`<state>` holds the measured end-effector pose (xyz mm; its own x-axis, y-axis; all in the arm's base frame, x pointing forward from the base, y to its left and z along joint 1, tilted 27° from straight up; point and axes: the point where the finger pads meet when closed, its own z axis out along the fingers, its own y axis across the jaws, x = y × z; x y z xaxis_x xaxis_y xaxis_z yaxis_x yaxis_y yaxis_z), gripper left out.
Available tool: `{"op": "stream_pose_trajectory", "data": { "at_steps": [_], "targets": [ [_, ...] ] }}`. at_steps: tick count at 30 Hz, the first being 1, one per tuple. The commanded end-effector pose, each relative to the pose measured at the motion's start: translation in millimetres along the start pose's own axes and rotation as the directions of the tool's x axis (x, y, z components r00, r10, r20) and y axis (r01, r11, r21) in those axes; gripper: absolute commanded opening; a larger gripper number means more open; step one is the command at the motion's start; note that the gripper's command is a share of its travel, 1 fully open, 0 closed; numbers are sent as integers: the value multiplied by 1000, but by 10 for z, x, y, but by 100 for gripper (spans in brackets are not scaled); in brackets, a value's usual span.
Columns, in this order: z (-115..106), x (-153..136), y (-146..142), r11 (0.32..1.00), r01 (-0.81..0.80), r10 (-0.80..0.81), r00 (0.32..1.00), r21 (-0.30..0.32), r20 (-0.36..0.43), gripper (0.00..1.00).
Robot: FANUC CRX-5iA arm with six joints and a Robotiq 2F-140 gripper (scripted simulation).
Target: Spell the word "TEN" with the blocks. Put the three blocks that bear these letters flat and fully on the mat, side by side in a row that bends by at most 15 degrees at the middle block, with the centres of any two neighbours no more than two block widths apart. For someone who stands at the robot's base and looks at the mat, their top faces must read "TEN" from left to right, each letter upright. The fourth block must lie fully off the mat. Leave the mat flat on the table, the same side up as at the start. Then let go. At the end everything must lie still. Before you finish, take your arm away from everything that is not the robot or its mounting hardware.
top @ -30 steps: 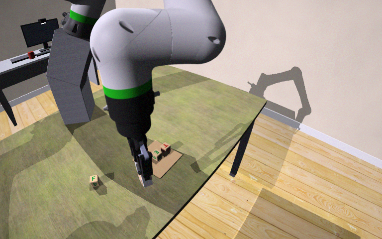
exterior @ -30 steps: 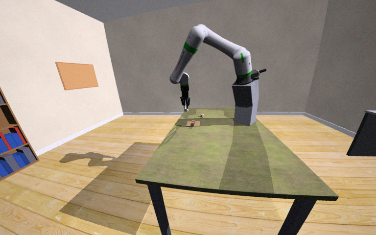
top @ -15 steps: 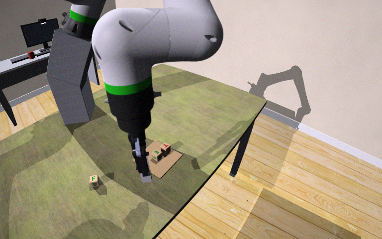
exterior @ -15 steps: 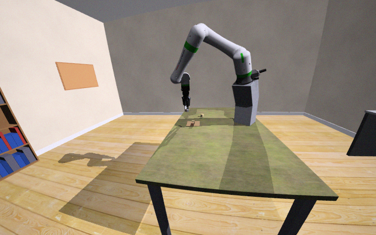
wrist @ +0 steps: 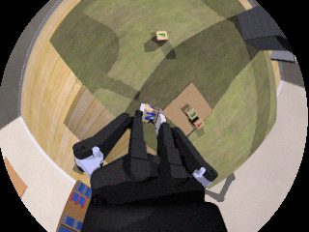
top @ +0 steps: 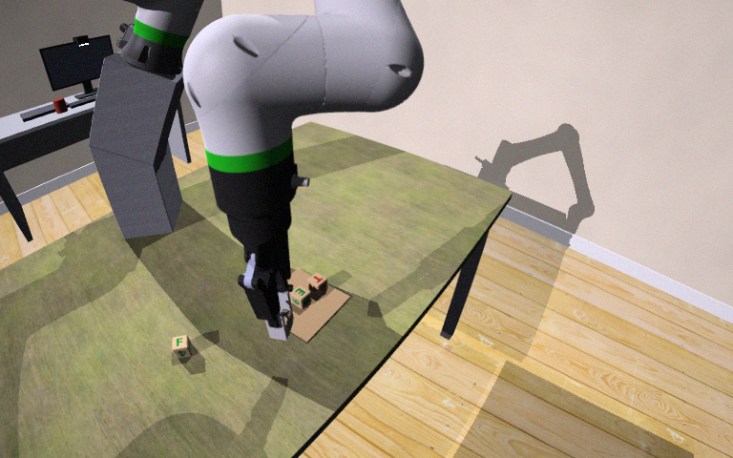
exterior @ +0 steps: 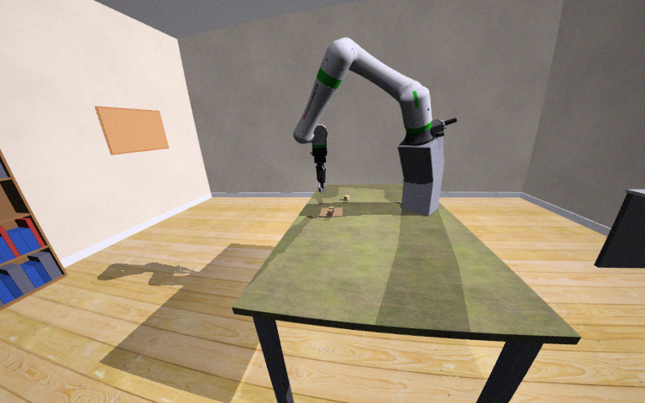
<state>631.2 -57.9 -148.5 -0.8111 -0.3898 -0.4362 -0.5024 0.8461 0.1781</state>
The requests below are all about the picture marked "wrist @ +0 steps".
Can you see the tan square mat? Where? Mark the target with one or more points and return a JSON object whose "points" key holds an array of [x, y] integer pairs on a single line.
{"points": [[190, 96]]}

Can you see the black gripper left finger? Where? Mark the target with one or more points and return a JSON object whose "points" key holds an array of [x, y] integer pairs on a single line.
{"points": [[90, 153]]}

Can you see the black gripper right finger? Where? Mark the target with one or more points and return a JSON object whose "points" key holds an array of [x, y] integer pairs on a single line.
{"points": [[184, 157]]}

